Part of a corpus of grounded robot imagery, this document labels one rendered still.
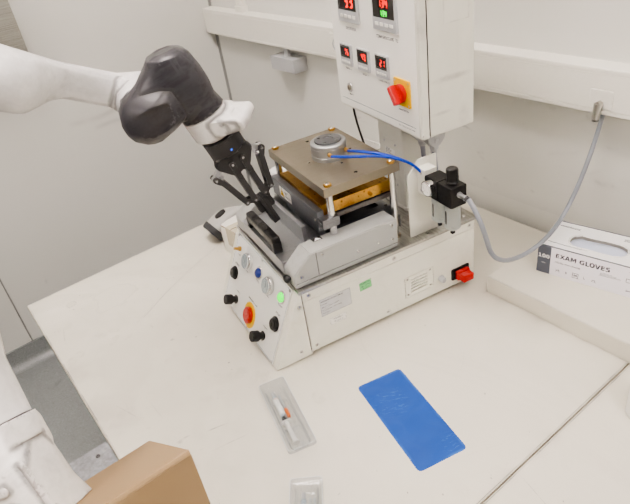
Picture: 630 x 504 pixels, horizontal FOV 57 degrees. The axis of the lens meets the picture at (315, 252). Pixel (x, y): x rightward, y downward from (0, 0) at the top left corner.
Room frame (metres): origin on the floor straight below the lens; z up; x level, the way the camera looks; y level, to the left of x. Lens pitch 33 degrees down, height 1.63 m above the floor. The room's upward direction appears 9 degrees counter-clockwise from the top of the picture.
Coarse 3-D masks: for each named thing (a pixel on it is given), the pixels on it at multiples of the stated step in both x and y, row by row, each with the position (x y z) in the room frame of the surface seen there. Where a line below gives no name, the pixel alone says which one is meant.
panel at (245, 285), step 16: (240, 240) 1.22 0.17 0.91; (240, 256) 1.20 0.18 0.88; (256, 256) 1.13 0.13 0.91; (240, 272) 1.18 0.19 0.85; (272, 272) 1.05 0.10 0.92; (240, 288) 1.16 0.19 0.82; (256, 288) 1.09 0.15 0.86; (288, 288) 0.98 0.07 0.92; (240, 304) 1.13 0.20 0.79; (256, 304) 1.07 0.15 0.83; (272, 304) 1.01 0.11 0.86; (288, 304) 0.96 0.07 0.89; (256, 320) 1.05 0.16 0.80; (272, 336) 0.97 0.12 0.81; (272, 352) 0.95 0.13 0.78
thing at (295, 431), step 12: (264, 384) 0.87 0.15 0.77; (276, 384) 0.86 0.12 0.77; (264, 396) 0.84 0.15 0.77; (276, 396) 0.83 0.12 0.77; (288, 396) 0.83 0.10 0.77; (276, 408) 0.80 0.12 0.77; (288, 408) 0.80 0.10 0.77; (276, 420) 0.77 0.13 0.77; (288, 420) 0.77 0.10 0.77; (300, 420) 0.76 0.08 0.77; (288, 432) 0.74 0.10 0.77; (300, 432) 0.73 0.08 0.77; (288, 444) 0.71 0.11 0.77; (300, 444) 0.71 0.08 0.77
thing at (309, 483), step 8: (296, 480) 0.63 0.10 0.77; (304, 480) 0.63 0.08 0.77; (312, 480) 0.63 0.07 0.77; (320, 480) 0.62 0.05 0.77; (296, 488) 0.62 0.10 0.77; (304, 488) 0.61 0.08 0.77; (312, 488) 0.61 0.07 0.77; (320, 488) 0.61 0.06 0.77; (296, 496) 0.60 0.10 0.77; (304, 496) 0.60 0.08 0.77; (312, 496) 0.60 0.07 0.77; (320, 496) 0.59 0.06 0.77
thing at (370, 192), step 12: (288, 180) 1.20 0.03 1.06; (300, 180) 1.19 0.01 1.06; (384, 180) 1.12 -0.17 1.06; (300, 192) 1.15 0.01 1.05; (312, 192) 1.12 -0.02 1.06; (348, 192) 1.09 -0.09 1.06; (360, 192) 1.09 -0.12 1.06; (372, 192) 1.10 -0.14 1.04; (384, 192) 1.12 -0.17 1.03; (324, 204) 1.06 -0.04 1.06; (336, 204) 1.07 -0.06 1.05; (348, 204) 1.08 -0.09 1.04; (360, 204) 1.09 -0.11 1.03
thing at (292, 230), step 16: (288, 208) 1.23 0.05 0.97; (272, 224) 1.17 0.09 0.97; (288, 224) 1.13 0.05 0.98; (304, 224) 1.15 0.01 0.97; (400, 224) 1.12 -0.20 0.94; (256, 240) 1.14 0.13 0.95; (288, 240) 1.09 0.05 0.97; (304, 240) 1.07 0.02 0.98; (272, 256) 1.06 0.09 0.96; (288, 256) 1.03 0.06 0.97
